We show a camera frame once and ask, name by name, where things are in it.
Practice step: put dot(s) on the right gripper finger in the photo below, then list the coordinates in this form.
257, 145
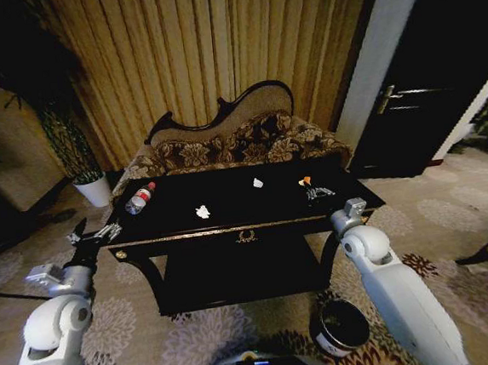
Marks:
312, 195
327, 191

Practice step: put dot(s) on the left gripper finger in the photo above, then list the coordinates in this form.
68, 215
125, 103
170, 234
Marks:
105, 233
77, 233

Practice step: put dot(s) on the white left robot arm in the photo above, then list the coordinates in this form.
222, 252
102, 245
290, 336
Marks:
48, 336

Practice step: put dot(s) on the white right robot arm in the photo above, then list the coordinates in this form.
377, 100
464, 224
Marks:
389, 281

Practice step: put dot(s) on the black round trash bin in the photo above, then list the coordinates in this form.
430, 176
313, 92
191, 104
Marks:
339, 323

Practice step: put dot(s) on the orange and white scrap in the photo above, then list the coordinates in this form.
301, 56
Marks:
304, 181

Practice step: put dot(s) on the white plant pot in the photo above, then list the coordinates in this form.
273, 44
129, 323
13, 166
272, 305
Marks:
94, 192

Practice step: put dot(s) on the clear bottle with red cap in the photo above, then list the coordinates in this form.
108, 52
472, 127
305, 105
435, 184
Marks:
139, 199

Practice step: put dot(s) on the small crumpled white paper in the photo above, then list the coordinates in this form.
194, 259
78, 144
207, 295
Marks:
257, 183

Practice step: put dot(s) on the beige upholstered seat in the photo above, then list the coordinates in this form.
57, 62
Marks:
17, 176

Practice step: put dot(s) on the black wooden table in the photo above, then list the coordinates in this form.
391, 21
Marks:
230, 218

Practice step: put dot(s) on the floral upholstered chaise sofa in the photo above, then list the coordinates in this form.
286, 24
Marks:
240, 140

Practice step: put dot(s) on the green bamboo plant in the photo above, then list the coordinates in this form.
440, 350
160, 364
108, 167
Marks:
67, 138

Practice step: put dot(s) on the large crumpled white paper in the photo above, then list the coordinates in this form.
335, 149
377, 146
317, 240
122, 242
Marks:
202, 211

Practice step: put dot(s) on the dark wooden door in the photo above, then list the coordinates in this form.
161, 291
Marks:
430, 68

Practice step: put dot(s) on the beige pleated curtain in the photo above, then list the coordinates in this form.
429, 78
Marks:
198, 45

